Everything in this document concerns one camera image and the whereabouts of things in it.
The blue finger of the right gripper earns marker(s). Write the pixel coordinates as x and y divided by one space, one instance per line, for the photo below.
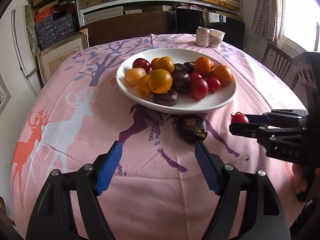
281 118
259 132

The large wrinkled dark fruit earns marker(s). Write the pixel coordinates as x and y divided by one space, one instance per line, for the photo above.
192 128

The pink deer print tablecloth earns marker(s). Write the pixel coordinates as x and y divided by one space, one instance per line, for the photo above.
158 190

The wooden chair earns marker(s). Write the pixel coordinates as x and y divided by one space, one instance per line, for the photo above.
280 64

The large red plum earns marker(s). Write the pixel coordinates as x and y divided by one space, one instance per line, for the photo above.
197 88

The large mandarin orange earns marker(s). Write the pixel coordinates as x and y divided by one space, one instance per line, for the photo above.
203 66

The pink drink can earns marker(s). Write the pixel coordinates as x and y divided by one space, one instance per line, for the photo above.
202 37

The white oval plate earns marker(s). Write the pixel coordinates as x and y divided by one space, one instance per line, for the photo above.
185 105

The dark plum in plate back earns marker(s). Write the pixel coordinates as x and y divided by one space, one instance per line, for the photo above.
179 68

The dark plum in plate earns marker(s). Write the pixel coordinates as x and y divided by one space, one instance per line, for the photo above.
179 68
169 98

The white paper cup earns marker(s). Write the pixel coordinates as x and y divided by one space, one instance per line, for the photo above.
216 38

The window with frame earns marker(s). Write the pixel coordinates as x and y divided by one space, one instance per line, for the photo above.
299 24

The dark purple fruit back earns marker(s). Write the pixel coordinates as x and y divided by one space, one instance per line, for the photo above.
180 82

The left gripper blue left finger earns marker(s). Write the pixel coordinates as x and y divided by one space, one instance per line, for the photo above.
52 216

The person's right hand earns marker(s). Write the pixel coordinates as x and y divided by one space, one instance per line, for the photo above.
299 182

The yellow-green orange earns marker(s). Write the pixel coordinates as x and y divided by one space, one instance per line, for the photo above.
165 63

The pale yellow round fruit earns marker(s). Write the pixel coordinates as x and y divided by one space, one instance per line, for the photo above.
133 75

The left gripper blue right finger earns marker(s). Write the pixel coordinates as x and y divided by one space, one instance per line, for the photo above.
263 217

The dark plum in plate front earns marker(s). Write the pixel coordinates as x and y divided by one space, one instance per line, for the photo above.
169 98

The framed picture leaning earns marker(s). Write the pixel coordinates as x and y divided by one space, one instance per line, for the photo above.
50 58

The dark cabinet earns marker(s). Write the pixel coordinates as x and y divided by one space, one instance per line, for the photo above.
180 21

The red plum in plate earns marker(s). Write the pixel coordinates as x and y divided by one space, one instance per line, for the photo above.
141 63

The red tomato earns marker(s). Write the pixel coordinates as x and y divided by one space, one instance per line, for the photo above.
194 75
213 84
240 118

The stack of blue patterned boxes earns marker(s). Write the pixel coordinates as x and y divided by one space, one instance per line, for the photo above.
53 25

